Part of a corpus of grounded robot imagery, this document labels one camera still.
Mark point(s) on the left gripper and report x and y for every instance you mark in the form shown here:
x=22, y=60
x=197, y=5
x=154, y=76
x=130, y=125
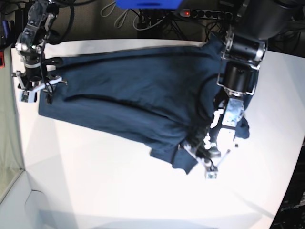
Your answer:
x=193, y=151

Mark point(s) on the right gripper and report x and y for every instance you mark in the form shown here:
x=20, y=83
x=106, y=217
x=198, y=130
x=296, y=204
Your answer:
x=35, y=84

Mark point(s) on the dark blue t-shirt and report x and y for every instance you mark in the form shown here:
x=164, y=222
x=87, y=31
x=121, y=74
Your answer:
x=162, y=97

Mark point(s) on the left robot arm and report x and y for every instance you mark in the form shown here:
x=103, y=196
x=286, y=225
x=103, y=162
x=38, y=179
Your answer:
x=245, y=45

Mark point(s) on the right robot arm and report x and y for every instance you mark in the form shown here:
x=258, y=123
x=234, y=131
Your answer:
x=30, y=46

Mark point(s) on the red box at left edge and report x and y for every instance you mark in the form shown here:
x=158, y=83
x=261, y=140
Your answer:
x=2, y=60

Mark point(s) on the blue plastic box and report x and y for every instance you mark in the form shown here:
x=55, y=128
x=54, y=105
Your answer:
x=149, y=4

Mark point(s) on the white bin at left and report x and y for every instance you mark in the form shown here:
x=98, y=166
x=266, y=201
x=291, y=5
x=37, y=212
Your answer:
x=18, y=207

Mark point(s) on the black power strip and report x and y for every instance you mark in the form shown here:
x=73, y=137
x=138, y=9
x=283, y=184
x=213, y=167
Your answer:
x=206, y=14

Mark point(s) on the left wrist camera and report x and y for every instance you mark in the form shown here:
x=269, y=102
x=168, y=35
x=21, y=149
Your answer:
x=211, y=172

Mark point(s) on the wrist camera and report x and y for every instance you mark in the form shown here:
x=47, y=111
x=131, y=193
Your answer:
x=28, y=96
x=211, y=172

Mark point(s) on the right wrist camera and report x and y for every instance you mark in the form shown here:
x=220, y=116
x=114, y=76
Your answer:
x=28, y=96

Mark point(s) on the blue handled tool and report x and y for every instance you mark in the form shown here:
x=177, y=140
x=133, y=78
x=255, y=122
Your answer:
x=6, y=28

